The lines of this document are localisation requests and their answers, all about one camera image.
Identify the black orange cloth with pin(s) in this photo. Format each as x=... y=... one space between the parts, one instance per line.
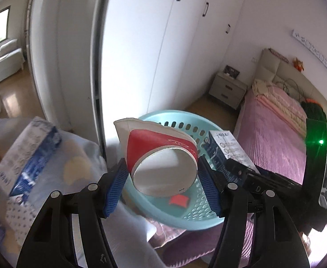
x=314 y=110

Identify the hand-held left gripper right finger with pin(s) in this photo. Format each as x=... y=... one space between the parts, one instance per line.
x=209 y=189

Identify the white wardrobe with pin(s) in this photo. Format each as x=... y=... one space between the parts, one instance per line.
x=158 y=47

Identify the pink cushioned stool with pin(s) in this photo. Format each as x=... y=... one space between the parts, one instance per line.
x=185 y=245

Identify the orange plush toy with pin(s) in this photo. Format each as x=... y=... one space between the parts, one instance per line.
x=299 y=64

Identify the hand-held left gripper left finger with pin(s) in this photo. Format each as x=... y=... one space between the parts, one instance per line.
x=114 y=189

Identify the window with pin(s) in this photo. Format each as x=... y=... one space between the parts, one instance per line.
x=0 y=25

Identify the beige bed headboard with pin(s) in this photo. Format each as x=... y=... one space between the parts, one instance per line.
x=275 y=67

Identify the dark picture frame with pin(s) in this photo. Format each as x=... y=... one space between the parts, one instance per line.
x=231 y=71

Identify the blue white tissue pack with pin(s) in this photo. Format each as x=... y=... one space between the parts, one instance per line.
x=27 y=156

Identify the beige folded cloth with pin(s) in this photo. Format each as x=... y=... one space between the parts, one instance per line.
x=261 y=86

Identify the blue white carton box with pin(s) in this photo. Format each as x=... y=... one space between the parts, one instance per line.
x=230 y=148

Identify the red flat packet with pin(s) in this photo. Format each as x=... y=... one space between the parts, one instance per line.
x=178 y=201

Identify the red white paper cup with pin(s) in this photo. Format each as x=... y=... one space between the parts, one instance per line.
x=158 y=145

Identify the teal plastic laundry basket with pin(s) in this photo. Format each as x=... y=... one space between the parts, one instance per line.
x=180 y=218

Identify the white wall decoration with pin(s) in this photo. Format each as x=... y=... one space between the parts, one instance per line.
x=316 y=51

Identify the leopard print pouch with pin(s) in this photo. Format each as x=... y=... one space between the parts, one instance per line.
x=279 y=54

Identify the white dotted tissue pack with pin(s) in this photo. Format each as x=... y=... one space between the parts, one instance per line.
x=22 y=220

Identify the white sofa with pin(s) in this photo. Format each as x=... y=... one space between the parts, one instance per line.
x=7 y=58

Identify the beige nightstand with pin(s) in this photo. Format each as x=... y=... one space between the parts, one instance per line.
x=227 y=89

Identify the folded pink blanket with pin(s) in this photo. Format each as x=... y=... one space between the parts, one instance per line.
x=283 y=109

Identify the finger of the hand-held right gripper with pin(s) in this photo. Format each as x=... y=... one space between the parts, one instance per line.
x=275 y=182

